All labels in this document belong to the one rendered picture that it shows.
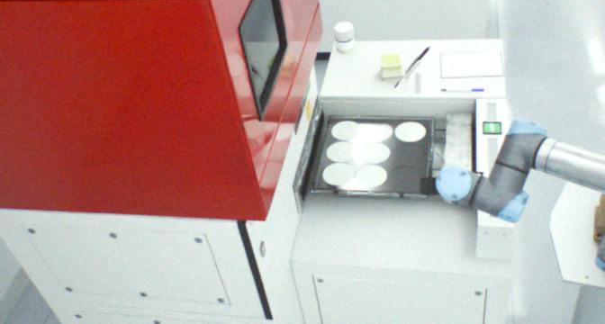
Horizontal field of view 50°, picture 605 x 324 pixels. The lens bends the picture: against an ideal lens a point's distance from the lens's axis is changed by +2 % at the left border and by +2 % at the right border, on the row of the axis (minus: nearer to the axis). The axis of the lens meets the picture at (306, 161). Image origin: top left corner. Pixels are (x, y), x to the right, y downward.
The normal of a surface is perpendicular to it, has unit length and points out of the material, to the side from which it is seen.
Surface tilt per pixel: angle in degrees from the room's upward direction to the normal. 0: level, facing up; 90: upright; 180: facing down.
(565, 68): 0
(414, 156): 0
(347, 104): 90
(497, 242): 90
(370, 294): 90
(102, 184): 90
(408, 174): 0
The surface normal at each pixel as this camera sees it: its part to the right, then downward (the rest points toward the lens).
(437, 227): -0.13, -0.72
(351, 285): -0.18, 0.69
